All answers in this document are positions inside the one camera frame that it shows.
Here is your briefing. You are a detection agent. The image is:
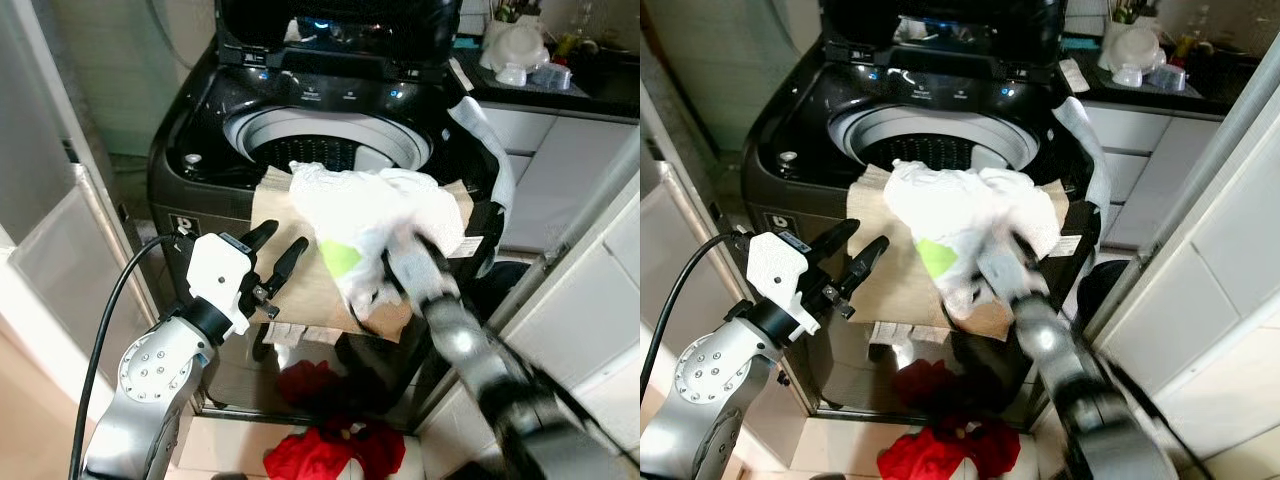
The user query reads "white translucent door panel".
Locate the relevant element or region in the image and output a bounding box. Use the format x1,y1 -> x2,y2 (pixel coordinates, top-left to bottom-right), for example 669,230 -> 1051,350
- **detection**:
0,0 -> 151,421
640,60 -> 743,401

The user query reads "black open washer lid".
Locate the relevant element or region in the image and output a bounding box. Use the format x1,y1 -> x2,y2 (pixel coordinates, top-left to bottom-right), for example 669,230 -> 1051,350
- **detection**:
820,0 -> 1066,69
215,0 -> 463,69

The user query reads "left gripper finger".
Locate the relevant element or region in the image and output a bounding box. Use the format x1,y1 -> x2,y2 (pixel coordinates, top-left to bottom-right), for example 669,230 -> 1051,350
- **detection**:
810,219 -> 862,259
268,237 -> 310,293
840,236 -> 890,293
240,220 -> 280,257

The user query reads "black counter top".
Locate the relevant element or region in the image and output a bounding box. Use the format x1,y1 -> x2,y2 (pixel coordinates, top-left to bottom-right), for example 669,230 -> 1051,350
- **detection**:
1075,50 -> 1263,117
460,45 -> 641,119

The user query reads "red cloth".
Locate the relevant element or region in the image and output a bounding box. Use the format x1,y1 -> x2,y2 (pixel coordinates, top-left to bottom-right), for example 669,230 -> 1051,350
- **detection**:
878,360 -> 1021,480
263,360 -> 406,480

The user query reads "white lidded plastic bowl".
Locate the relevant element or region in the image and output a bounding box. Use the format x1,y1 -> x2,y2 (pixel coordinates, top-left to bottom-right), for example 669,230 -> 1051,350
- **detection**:
480,22 -> 551,73
1100,25 -> 1169,73

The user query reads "white drawer cabinet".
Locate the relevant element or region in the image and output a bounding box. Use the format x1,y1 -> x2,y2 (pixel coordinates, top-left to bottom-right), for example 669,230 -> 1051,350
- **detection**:
480,105 -> 641,253
1085,100 -> 1229,251

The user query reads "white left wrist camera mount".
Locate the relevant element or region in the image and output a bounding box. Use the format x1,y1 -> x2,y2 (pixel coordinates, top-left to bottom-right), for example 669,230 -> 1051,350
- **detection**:
186,232 -> 253,336
748,232 -> 819,336

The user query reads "white door frame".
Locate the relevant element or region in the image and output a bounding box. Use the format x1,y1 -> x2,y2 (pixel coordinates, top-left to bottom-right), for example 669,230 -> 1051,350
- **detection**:
418,130 -> 641,480
1085,40 -> 1280,480

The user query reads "clear container with blue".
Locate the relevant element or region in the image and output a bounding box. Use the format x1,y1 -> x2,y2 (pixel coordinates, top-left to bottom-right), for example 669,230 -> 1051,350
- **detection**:
1147,63 -> 1191,94
528,62 -> 573,92

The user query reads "white foam wrap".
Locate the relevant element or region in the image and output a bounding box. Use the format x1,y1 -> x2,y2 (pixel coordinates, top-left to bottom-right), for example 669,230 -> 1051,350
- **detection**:
1055,97 -> 1113,216
447,97 -> 517,216

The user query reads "white garment with green patch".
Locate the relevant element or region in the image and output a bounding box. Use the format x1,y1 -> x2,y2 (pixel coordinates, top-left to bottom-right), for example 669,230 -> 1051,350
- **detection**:
288,160 -> 467,313
883,158 -> 1069,321

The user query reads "black top-load washing machine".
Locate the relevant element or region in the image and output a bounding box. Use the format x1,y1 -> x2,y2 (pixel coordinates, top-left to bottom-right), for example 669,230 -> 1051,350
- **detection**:
148,0 -> 506,421
742,0 -> 1106,421

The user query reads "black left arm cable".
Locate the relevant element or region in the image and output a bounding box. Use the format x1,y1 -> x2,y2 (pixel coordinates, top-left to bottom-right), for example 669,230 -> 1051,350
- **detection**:
68,235 -> 196,480
640,233 -> 746,376

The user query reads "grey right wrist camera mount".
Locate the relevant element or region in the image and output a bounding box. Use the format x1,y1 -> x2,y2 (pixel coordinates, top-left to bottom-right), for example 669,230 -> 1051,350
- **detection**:
975,238 -> 1033,301
385,248 -> 443,303

